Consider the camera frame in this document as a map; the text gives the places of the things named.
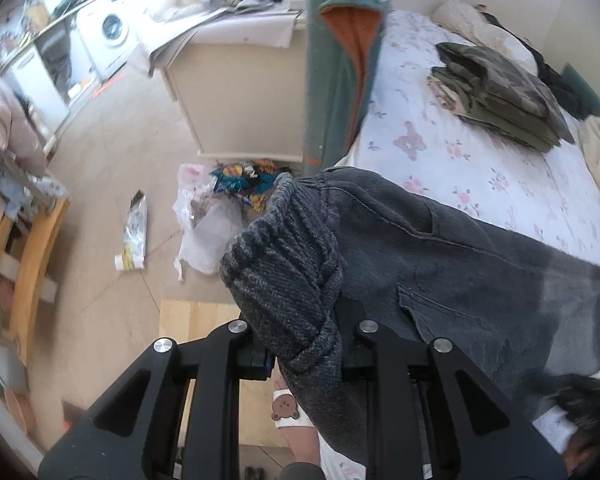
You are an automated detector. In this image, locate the leg with bear sock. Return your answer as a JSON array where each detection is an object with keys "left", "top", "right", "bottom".
[{"left": 271, "top": 368, "right": 326, "bottom": 480}]

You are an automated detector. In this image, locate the wooden chair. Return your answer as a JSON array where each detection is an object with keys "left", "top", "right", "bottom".
[{"left": 0, "top": 198, "right": 70, "bottom": 364}]

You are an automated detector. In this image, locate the snack wrapper on floor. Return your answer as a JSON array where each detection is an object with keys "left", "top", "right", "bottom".
[{"left": 114, "top": 190, "right": 148, "bottom": 271}]

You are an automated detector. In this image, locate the white plastic trash bag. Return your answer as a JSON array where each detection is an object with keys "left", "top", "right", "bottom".
[{"left": 172, "top": 161, "right": 294, "bottom": 281}]

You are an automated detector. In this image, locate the white floral bed sheet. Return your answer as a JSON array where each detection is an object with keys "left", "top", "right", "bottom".
[{"left": 346, "top": 11, "right": 600, "bottom": 463}]

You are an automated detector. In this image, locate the pink clothes pile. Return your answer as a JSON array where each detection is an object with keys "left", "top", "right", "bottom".
[{"left": 0, "top": 77, "right": 46, "bottom": 177}]

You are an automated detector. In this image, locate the folded camouflage pants stack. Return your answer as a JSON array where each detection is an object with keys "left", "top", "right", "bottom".
[{"left": 428, "top": 42, "right": 574, "bottom": 153}]

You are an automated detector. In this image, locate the beige bedside cabinet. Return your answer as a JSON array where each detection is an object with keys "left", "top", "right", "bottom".
[{"left": 145, "top": 6, "right": 306, "bottom": 164}]

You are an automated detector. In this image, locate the white washing machine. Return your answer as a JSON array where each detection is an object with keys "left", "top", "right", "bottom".
[{"left": 76, "top": 0, "right": 138, "bottom": 81}]

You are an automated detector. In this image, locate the white knitted pillow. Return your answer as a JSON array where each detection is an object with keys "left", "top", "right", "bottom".
[{"left": 430, "top": 0, "right": 539, "bottom": 76}]

